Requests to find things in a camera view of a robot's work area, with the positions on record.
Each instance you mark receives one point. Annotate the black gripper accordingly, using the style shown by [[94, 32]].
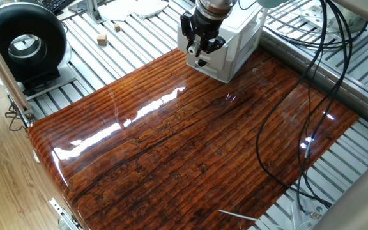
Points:
[[204, 27]]

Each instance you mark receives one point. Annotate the white drawer with black knob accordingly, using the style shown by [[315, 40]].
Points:
[[216, 76]]

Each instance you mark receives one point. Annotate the white plastic drawer cabinet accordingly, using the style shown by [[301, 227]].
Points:
[[251, 35]]

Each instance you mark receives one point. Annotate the white cloth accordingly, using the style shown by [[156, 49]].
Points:
[[123, 11]]

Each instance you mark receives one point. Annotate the small wooden cube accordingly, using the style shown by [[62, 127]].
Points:
[[117, 27]]

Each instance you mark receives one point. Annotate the small wooden block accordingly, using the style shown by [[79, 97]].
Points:
[[102, 40]]

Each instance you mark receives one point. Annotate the glossy wood-grain mat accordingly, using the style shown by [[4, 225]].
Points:
[[171, 143]]

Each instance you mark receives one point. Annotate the metal mounting plate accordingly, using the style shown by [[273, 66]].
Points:
[[313, 16]]

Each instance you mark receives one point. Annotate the dark grey flat plate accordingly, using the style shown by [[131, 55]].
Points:
[[78, 8]]

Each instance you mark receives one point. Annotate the black keyboard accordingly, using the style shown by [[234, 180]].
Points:
[[53, 4]]

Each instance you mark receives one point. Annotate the white cylindrical device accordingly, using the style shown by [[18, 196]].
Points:
[[353, 20]]

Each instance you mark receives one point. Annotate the aluminium diagonal beam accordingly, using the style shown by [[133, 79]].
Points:
[[2, 68]]

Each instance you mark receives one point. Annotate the aluminium post bracket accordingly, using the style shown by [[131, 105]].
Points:
[[93, 12]]

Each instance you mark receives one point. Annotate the aluminium profile rail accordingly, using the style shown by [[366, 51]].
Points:
[[331, 81]]

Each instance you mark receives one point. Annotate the grey metal base plate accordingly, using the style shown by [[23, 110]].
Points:
[[59, 83]]

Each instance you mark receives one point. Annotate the robot base plate with bolts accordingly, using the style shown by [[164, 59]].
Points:
[[299, 222]]

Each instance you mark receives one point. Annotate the metal slide bracket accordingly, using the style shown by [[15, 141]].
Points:
[[59, 211]]

